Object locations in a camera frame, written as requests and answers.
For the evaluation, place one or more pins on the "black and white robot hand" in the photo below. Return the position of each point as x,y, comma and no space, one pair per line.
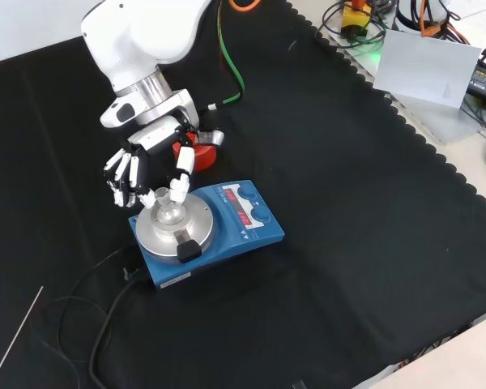
162,135

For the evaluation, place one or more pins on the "clear round-bottom flask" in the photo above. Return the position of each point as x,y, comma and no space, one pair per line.
168,212

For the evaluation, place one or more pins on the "heater with blue base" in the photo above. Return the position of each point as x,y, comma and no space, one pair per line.
227,247

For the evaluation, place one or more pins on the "black cloth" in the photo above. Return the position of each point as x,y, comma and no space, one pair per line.
348,202

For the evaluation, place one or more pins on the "yellow stop button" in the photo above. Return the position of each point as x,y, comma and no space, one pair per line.
354,16

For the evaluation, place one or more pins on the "thin metal probe rod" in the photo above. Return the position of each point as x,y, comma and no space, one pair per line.
14,336

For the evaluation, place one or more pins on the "pale board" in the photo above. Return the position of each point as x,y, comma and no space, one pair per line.
425,69

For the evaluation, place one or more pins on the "grey base plate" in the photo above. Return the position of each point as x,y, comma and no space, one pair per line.
441,121

